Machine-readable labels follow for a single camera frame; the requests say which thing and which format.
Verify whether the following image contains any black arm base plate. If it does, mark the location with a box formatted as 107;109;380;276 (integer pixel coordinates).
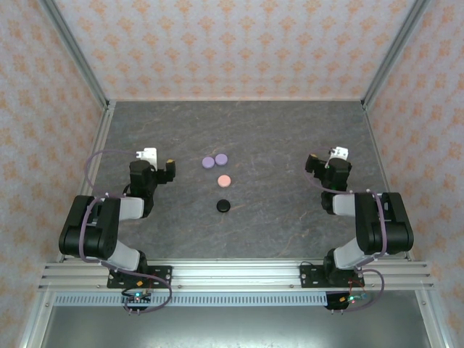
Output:
299;263;360;290
107;265;173;290

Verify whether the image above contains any grey metal sheet panel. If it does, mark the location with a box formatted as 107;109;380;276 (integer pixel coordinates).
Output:
39;305;432;348

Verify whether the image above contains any aluminium frame post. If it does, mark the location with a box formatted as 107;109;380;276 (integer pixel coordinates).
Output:
361;0;435;109
37;0;112;112

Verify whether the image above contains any controller board with LED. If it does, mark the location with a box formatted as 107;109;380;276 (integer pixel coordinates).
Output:
121;291;153;315
324;291;370;312

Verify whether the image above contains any grey slotted cable duct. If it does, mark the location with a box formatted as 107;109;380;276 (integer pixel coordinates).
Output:
53;292;329;308

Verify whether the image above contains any short aluminium frame rail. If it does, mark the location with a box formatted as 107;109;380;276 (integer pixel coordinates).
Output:
17;289;55;348
415;289;449;348

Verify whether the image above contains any wide aluminium mounting rail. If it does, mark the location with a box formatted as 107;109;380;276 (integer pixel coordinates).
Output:
38;259;435;291

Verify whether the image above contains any aluminium table edge rail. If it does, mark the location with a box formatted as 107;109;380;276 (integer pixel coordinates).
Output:
361;101;414;261
57;101;117;261

